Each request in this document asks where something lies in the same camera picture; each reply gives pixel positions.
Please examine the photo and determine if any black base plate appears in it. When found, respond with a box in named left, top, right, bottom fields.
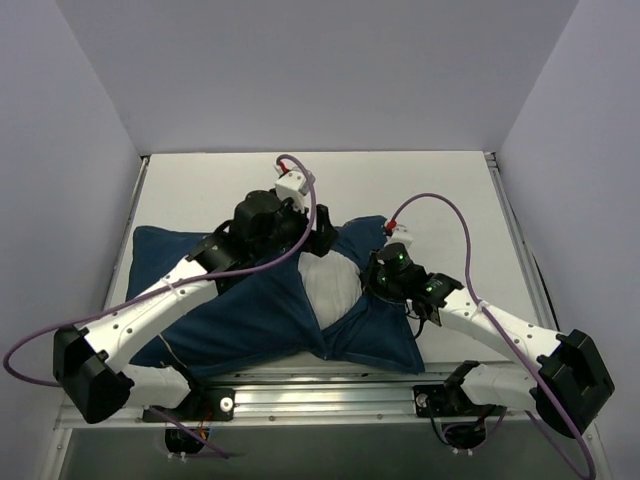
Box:
left=157, top=387, right=236, bottom=423
left=412, top=383, right=505, bottom=418

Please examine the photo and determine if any aluminium mounting rail frame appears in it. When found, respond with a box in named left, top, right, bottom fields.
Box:
left=49, top=149, right=599, bottom=480

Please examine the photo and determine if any white pillow insert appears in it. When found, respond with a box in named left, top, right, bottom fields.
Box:
left=298, top=250, right=362, bottom=330

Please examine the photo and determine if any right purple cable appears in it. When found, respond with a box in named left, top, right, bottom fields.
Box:
left=387, top=192, right=596, bottom=479

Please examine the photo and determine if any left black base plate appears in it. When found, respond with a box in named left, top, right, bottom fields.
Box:
left=157, top=387, right=236, bottom=423

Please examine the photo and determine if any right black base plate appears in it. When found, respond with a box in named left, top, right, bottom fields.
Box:
left=412, top=383, right=505, bottom=418

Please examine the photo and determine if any purple cable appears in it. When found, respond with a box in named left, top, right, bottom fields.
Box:
left=387, top=192, right=596, bottom=479
left=2, top=153, right=319, bottom=459

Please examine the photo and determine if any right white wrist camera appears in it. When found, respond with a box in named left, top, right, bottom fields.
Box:
left=384, top=220, right=413, bottom=249

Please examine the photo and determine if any blue fish-print pillowcase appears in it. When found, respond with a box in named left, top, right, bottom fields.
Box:
left=131, top=215, right=424, bottom=377

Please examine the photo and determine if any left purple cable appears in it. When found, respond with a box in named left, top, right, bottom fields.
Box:
left=2, top=153, right=319, bottom=459

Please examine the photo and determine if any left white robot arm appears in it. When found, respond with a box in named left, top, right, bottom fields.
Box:
left=53, top=190, right=338, bottom=424

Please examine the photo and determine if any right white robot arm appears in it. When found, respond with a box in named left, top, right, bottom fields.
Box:
left=364, top=242, right=615, bottom=437

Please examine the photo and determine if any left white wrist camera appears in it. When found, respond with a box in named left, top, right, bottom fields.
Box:
left=274, top=166, right=315, bottom=211

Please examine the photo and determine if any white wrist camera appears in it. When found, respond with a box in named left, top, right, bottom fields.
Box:
left=384, top=220, right=413, bottom=249
left=274, top=166, right=315, bottom=211

